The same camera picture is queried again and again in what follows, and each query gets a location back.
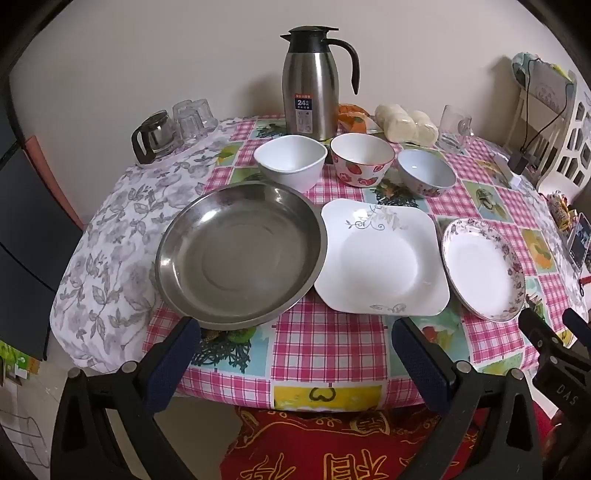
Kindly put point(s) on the white square floral plate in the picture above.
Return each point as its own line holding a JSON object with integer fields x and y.
{"x": 378, "y": 263}

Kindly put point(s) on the orange board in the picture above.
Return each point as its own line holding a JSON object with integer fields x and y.
{"x": 55, "y": 180}

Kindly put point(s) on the clear ribbed drinking glass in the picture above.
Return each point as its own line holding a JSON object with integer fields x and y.
{"x": 182, "y": 108}
{"x": 205, "y": 113}
{"x": 191, "y": 127}

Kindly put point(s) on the smartphone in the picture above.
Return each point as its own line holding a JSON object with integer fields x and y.
{"x": 579, "y": 242}

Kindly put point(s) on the white square bowl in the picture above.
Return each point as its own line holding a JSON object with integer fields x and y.
{"x": 288, "y": 161}

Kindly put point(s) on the large stainless steel plate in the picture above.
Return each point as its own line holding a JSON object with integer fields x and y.
{"x": 240, "y": 258}

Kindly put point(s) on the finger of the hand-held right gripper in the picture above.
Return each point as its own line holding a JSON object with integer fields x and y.
{"x": 538, "y": 334}
{"x": 579, "y": 330}

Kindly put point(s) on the orange snack packet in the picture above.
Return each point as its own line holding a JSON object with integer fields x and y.
{"x": 353, "y": 120}

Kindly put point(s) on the clear glass mug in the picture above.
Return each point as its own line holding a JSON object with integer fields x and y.
{"x": 452, "y": 129}

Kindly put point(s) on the bag of white steamed buns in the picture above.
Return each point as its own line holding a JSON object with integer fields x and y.
{"x": 406, "y": 122}

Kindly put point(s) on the strawberry print bowl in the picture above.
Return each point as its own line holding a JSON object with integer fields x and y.
{"x": 362, "y": 161}

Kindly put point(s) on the red patterned cushion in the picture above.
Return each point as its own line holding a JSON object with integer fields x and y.
{"x": 323, "y": 447}

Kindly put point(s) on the colourful snack packets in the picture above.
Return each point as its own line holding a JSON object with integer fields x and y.
{"x": 561, "y": 210}

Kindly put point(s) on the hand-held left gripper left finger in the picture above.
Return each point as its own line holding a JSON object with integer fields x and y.
{"x": 173, "y": 364}

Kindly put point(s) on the round pink floral rim plate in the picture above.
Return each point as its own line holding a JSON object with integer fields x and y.
{"x": 480, "y": 272}

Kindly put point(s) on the white cardboard box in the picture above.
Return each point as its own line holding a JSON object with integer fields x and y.
{"x": 547, "y": 85}

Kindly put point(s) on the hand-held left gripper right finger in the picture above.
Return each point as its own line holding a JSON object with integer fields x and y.
{"x": 420, "y": 364}

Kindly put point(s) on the stainless steel thermos jug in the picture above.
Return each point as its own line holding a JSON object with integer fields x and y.
{"x": 309, "y": 78}

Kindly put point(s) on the white power adapter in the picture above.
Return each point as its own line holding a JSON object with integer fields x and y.
{"x": 505, "y": 170}

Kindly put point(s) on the grey floral white cloth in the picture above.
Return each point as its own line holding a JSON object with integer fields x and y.
{"x": 111, "y": 258}

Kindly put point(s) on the dark blue cabinet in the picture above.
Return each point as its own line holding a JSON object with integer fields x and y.
{"x": 27, "y": 258}

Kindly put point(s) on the blue floral bowl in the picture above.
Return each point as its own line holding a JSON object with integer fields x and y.
{"x": 427, "y": 173}

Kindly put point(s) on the white openwork chair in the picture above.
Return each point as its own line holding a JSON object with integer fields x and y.
{"x": 570, "y": 147}

